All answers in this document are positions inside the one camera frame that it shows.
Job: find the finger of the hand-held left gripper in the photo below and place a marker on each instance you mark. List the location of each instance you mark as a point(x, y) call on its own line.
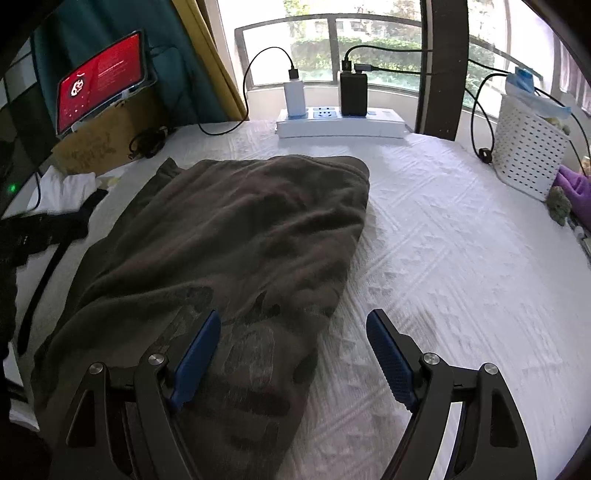
point(41, 233)

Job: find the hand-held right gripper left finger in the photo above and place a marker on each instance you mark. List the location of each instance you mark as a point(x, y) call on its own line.
point(196, 360)

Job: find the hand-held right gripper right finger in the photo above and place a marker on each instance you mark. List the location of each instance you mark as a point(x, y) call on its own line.
point(390, 360)

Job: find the dark olive t-shirt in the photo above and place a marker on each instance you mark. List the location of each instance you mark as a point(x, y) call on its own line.
point(231, 240)

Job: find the white cloth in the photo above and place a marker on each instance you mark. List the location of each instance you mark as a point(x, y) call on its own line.
point(64, 189)

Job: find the cardboard box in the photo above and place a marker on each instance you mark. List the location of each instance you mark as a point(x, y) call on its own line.
point(92, 147)

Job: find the white textured tablecloth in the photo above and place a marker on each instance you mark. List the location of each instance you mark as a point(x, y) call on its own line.
point(461, 277)

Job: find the tablet with red screen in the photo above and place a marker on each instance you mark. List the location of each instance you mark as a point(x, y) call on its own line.
point(101, 78)

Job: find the clear tablet stand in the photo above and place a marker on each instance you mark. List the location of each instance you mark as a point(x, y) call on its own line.
point(124, 96)

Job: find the teal curtain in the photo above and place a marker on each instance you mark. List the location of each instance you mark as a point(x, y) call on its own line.
point(184, 69)

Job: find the grey-green lump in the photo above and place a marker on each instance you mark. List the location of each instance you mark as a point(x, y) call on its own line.
point(558, 205)

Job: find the white power strip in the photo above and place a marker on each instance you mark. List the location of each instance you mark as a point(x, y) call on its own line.
point(341, 127)

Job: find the yellow curtain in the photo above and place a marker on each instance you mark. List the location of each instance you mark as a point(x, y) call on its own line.
point(221, 69)

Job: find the purple cloth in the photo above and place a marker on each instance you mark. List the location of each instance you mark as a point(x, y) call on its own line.
point(577, 189)

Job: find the white perforated basket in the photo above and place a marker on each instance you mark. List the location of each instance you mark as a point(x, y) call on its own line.
point(526, 143)

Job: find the balcony railing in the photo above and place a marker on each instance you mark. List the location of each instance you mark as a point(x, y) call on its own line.
point(239, 60)

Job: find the black charger block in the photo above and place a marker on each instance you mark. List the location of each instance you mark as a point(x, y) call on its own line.
point(353, 92)

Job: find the white charger block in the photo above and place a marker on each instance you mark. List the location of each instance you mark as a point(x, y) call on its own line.
point(294, 99)

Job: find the blue plastic packet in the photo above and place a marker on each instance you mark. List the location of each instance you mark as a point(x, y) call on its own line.
point(521, 83)

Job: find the dark window post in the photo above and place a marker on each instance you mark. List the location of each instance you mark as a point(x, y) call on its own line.
point(441, 69)

